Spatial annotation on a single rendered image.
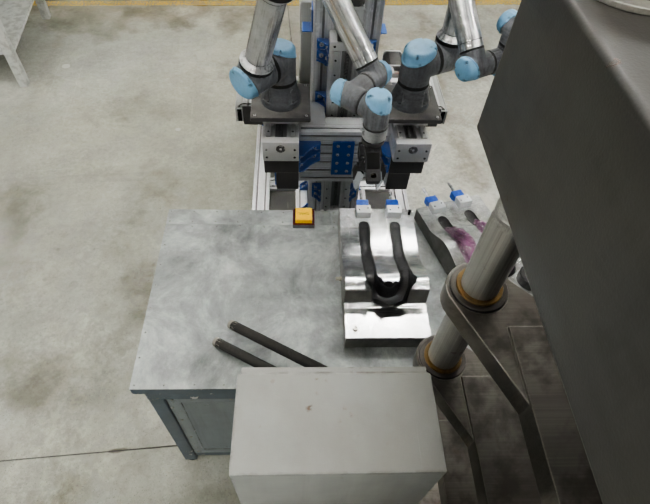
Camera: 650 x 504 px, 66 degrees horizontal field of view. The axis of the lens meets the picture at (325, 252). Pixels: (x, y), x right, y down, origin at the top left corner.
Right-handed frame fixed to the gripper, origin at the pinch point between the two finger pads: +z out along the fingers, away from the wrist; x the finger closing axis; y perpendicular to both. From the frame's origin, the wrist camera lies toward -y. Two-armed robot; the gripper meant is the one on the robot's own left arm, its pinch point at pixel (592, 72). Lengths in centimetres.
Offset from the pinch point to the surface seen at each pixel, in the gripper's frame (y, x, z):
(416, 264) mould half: 48, 55, 3
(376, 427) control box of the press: -16, 102, 55
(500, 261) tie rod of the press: -30, 77, 47
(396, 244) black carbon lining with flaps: 51, 55, -8
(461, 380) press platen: 6, 80, 50
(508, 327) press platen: -19, 77, 52
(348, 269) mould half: 43, 76, -4
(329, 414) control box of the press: -16, 107, 50
